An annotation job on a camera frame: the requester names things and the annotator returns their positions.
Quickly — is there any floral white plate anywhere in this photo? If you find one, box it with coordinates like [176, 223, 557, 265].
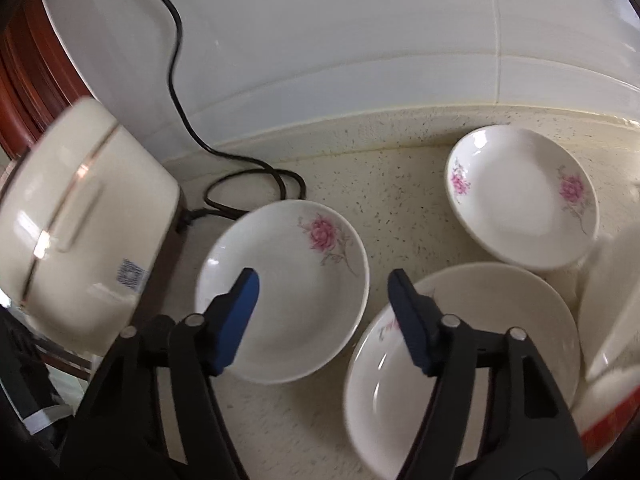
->
[195, 200, 370, 385]
[445, 125, 600, 272]

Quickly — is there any black power cable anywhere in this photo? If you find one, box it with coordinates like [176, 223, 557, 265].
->
[119, 0, 307, 233]

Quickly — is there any cream rice cooker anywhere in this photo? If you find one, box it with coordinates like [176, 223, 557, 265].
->
[1, 98, 184, 356]

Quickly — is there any plain white bowl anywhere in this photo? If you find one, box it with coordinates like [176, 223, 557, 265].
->
[577, 223, 639, 382]

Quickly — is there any large white plate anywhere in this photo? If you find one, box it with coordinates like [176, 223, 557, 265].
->
[344, 262, 580, 479]

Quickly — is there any red banded white bowl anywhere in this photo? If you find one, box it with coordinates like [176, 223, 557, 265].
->
[572, 365, 640, 458]

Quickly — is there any floral white plate by wall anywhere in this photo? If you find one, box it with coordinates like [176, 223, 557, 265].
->
[445, 125, 600, 272]

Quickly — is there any red wooden window frame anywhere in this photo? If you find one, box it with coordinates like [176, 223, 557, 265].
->
[1, 0, 91, 159]

